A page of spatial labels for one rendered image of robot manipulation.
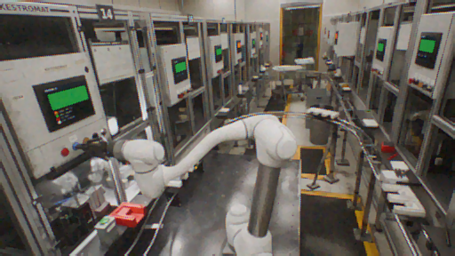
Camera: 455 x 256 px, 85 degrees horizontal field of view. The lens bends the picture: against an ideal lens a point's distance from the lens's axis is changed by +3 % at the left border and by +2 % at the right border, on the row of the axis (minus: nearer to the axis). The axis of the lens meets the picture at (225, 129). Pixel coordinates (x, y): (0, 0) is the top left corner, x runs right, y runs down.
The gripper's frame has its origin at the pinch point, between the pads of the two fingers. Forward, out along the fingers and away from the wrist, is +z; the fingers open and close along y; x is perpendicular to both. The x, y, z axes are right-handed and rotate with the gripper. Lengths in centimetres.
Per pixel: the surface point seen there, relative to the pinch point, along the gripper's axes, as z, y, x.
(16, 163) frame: 5.5, 4.4, 24.1
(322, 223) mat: -124, -141, -131
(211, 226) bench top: -45, -74, -38
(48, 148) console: 4.2, 4.6, 12.1
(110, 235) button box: -8.3, -45.9, 6.5
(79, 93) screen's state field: 1.9, 23.3, -8.4
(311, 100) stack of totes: -117, -84, -393
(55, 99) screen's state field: 1.9, 24.1, 3.7
